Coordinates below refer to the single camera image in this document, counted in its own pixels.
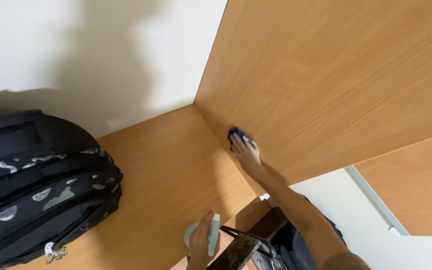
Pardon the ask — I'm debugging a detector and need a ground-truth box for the blue cleaning cloth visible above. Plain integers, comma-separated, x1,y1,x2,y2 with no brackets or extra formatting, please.
227,127,258,151

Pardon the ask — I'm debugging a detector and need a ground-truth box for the light green spray bottle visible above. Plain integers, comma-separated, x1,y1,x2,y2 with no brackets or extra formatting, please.
184,214,221,258

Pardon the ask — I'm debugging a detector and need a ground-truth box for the person's left hand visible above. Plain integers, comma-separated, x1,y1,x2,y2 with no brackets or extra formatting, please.
188,209,221,265

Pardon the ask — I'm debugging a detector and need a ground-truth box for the metal keychain with white tag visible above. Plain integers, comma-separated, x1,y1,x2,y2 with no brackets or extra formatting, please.
44,242,69,265

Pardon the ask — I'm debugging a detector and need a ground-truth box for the tall wooden cabinet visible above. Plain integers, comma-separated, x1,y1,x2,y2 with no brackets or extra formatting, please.
193,0,432,237

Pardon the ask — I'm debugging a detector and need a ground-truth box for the person's right hand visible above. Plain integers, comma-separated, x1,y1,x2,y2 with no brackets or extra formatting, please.
230,133,263,172

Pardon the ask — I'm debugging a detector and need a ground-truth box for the white door frame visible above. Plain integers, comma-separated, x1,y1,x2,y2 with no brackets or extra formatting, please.
344,165,411,237

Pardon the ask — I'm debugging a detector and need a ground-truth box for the black patterned backpack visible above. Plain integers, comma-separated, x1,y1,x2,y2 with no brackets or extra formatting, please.
0,109,124,270

